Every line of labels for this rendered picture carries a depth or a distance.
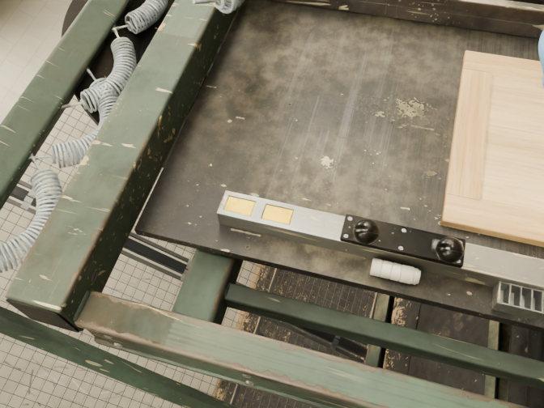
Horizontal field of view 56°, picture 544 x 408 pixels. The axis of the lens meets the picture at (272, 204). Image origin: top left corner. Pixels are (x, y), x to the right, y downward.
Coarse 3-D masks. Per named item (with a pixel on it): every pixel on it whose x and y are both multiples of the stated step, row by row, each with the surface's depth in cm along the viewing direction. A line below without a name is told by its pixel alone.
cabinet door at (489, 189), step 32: (480, 64) 109; (512, 64) 108; (480, 96) 104; (512, 96) 104; (480, 128) 100; (512, 128) 100; (480, 160) 96; (512, 160) 96; (448, 192) 93; (480, 192) 92; (512, 192) 92; (448, 224) 90; (480, 224) 89; (512, 224) 89
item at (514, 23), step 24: (288, 0) 124; (312, 0) 122; (336, 0) 120; (360, 0) 119; (384, 0) 117; (408, 0) 115; (432, 0) 114; (456, 0) 112; (480, 0) 111; (504, 0) 111; (528, 0) 112; (456, 24) 117; (480, 24) 115; (504, 24) 114; (528, 24) 112
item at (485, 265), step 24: (240, 216) 90; (312, 216) 89; (336, 216) 89; (312, 240) 89; (336, 240) 87; (408, 264) 87; (432, 264) 84; (480, 264) 83; (504, 264) 83; (528, 264) 83
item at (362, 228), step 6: (360, 222) 75; (366, 222) 75; (372, 222) 75; (354, 228) 76; (360, 228) 74; (366, 228) 74; (372, 228) 74; (378, 228) 75; (354, 234) 76; (360, 234) 74; (366, 234) 74; (372, 234) 74; (378, 234) 75; (360, 240) 75; (366, 240) 74; (372, 240) 75
